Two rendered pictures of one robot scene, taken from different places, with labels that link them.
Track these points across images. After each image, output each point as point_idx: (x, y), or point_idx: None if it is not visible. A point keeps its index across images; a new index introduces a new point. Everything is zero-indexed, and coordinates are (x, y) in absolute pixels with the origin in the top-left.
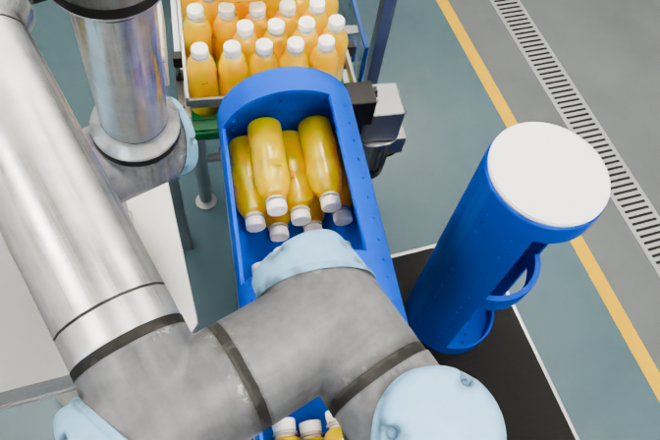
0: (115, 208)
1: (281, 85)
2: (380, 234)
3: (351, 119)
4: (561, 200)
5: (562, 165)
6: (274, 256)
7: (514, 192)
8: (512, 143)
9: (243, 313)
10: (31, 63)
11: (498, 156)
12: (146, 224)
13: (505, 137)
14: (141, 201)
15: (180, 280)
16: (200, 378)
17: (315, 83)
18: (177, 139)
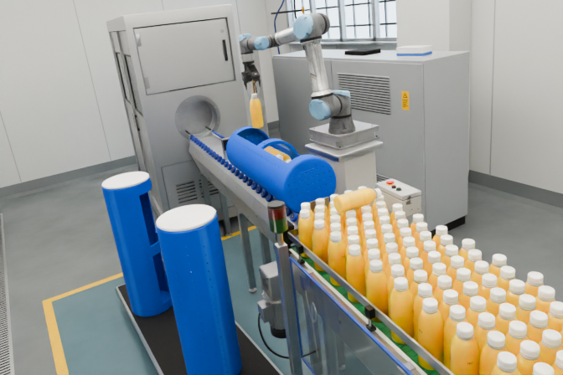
0: (284, 32)
1: (307, 155)
2: (258, 158)
3: (278, 170)
4: (183, 210)
5: (179, 218)
6: (266, 38)
7: (204, 207)
8: (203, 218)
9: (267, 37)
10: None
11: (210, 213)
12: (333, 150)
13: (206, 219)
14: (338, 151)
15: (315, 147)
16: (269, 34)
17: (294, 160)
18: (311, 97)
